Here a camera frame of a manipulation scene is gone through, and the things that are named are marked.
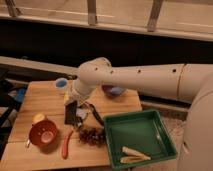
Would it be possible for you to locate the purple bowl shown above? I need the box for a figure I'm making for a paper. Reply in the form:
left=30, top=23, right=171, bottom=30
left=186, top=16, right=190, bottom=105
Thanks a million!
left=102, top=85, right=125, bottom=97

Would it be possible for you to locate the black handled tool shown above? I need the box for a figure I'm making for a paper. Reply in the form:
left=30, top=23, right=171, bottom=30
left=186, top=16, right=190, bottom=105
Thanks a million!
left=80, top=102, right=104, bottom=126

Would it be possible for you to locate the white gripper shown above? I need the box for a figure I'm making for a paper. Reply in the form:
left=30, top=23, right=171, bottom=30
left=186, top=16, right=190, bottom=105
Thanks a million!
left=63, top=79, right=94, bottom=106

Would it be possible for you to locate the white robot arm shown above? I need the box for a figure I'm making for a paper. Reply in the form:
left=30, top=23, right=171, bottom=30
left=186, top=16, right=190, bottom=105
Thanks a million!
left=64, top=57, right=213, bottom=171

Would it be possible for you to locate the green plastic tray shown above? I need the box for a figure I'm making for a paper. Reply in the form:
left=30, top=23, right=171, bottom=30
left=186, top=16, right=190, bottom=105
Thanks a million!
left=104, top=109, right=177, bottom=170

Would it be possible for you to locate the red sausage toy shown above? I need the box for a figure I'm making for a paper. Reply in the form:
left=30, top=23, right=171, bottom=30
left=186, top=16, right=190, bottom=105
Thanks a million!
left=61, top=130, right=73, bottom=159

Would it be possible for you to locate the yellow toy fruit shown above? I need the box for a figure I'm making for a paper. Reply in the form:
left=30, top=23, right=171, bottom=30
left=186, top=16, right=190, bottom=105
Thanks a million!
left=32, top=113, right=46, bottom=125

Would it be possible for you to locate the dark brown eraser block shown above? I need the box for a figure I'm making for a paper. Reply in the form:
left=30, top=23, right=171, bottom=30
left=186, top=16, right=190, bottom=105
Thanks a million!
left=65, top=101, right=77, bottom=125

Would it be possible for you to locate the wooden cutting board table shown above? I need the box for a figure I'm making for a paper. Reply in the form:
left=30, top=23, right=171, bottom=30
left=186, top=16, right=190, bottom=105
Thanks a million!
left=0, top=78, right=143, bottom=171

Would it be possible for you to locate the dark grape bunch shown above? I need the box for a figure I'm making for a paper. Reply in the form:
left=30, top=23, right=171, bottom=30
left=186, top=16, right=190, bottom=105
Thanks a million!
left=79, top=128, right=105, bottom=147

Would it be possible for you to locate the white cup blue inside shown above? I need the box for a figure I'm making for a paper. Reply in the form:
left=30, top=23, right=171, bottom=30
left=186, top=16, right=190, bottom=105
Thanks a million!
left=55, top=78, right=68, bottom=94

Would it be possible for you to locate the red bowl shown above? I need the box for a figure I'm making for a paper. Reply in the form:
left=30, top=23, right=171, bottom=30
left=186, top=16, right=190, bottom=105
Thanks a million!
left=29, top=120, right=58, bottom=147

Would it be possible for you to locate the blue grey crumpled toy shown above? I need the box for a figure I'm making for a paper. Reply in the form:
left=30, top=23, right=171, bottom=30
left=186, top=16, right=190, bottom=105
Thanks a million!
left=76, top=108, right=87, bottom=127

